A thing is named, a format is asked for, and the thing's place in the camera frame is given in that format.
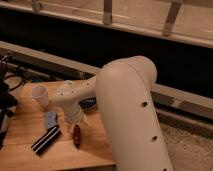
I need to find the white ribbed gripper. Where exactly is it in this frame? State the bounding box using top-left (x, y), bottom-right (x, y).
top-left (64, 106), bottom-right (84, 124)

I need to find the white plastic cup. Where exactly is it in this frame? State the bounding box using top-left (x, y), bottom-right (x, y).
top-left (30, 86), bottom-right (49, 107)

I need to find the black equipment with cables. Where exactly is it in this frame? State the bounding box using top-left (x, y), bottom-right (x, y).
top-left (0, 54), bottom-right (18, 149)

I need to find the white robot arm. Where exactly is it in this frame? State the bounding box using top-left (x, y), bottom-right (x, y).
top-left (52, 56), bottom-right (173, 171)

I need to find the small blue sponge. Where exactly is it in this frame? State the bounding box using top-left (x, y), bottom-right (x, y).
top-left (44, 111), bottom-right (57, 129)

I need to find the dark ceramic bowl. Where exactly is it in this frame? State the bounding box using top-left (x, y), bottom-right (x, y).
top-left (79, 98), bottom-right (96, 109)

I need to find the black white striped block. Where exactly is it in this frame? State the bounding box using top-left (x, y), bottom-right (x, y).
top-left (31, 126), bottom-right (61, 155)

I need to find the metal window frame rail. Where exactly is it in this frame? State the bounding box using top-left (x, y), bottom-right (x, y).
top-left (0, 0), bottom-right (213, 48)

